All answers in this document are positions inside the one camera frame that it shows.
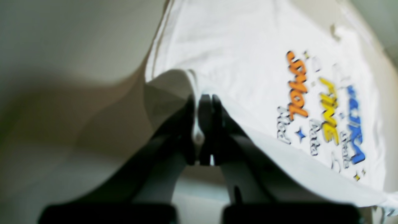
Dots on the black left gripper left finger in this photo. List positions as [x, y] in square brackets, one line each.
[140, 192]

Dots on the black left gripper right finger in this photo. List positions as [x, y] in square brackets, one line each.
[260, 191]

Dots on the white printed T-shirt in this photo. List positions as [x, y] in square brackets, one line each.
[305, 99]

